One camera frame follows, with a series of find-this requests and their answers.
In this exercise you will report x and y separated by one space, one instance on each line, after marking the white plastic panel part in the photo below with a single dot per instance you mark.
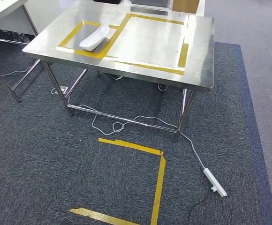
94 38

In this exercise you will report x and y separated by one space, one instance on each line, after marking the steel workbench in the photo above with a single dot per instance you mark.
149 40

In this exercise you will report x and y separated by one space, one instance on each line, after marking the yellow floor tape marking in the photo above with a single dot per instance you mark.
159 186

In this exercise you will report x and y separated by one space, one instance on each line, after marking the wide yellow tape outline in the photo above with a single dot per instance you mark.
117 34

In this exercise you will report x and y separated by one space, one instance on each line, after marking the floor power socket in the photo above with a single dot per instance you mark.
62 90

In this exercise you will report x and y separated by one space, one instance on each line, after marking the brown cardboard box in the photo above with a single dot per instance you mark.
185 5

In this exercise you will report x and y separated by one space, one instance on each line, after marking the white power strip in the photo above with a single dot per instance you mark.
214 182

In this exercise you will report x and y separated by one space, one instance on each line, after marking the white table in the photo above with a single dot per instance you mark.
200 7

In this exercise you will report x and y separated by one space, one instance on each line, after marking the white cabinet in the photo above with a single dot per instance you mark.
47 15

